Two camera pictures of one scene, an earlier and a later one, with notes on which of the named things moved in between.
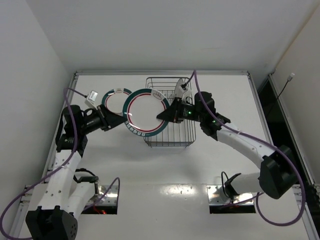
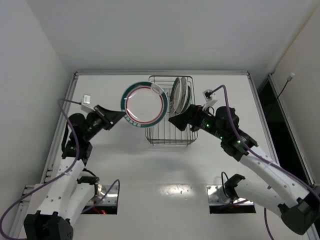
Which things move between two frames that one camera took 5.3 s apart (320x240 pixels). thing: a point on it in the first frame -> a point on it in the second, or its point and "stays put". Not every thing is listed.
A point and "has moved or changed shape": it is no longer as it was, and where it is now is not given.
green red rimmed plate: [141, 109] has moved or changed shape
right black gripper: [176, 110] -> [190, 116]
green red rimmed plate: [114, 99] -> [176, 95]
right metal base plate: [246, 198] stays put
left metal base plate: [110, 198] stays put
